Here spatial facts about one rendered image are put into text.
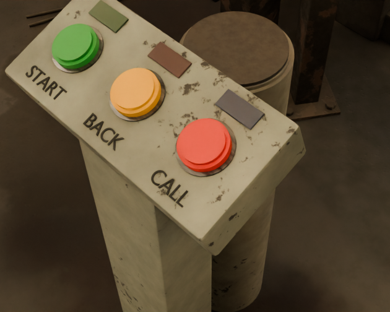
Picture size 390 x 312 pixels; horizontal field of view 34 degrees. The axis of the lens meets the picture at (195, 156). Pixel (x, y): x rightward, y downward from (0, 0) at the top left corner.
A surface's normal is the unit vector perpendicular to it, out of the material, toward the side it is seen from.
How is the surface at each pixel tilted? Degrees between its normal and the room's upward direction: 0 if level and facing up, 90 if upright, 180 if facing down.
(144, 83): 20
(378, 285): 0
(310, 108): 0
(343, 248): 0
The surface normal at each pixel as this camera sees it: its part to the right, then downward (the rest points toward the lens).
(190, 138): -0.26, -0.38
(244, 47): -0.02, -0.61
